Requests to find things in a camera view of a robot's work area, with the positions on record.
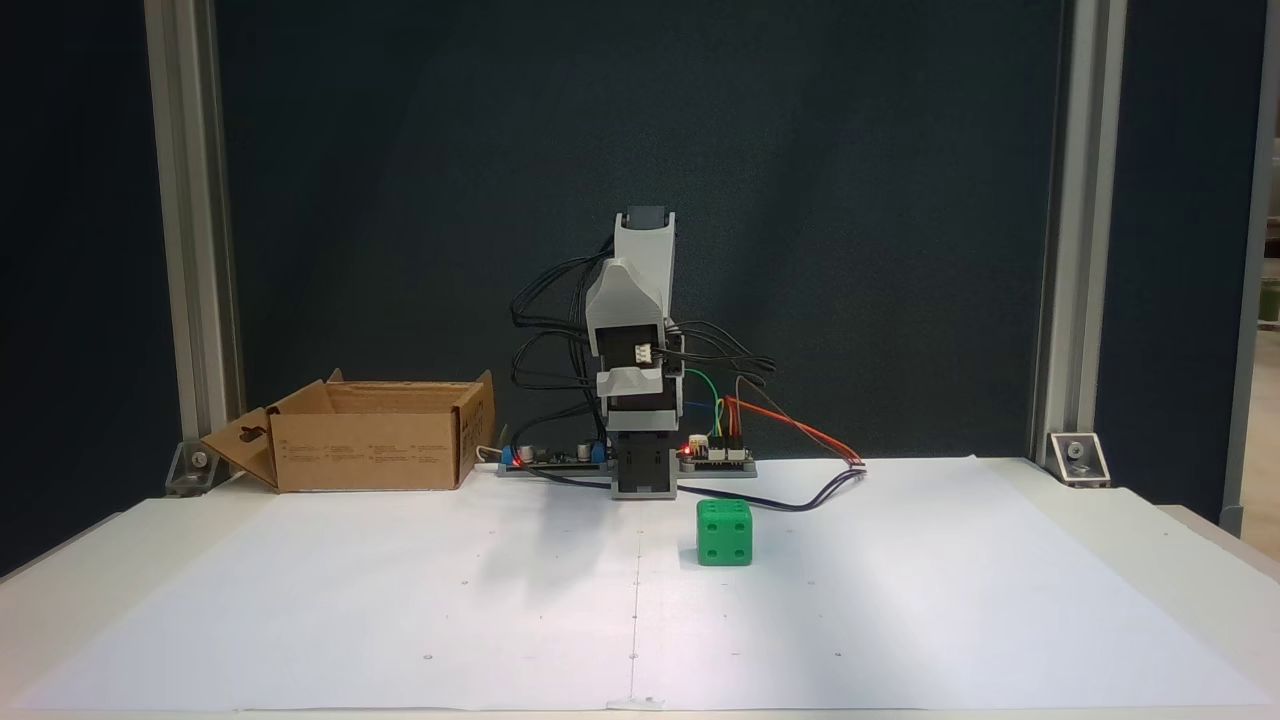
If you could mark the power circuit board blue terminals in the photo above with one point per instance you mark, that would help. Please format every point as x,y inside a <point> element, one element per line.
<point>555,462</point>

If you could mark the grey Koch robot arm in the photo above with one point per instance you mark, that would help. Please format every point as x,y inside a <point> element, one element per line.
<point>645,470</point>

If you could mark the controller circuit board with jumpers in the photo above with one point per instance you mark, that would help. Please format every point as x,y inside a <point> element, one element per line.
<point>725,460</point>

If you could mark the grey partition frame post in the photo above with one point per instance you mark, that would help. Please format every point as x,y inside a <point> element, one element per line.
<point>1250,300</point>

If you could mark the grey pointed fixed gripper finger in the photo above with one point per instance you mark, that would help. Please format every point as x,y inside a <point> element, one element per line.
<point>620,300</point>

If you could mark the metal corner bracket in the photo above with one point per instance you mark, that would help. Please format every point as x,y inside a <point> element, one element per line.
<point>1078,455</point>
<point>200,462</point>

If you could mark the brown cardboard box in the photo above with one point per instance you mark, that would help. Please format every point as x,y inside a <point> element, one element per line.
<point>370,455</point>

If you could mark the aluminium frame post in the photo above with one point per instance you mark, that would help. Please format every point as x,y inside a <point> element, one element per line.
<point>190,200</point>
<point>1085,200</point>

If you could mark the green dice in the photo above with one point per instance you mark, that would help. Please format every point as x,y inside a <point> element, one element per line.
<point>724,540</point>

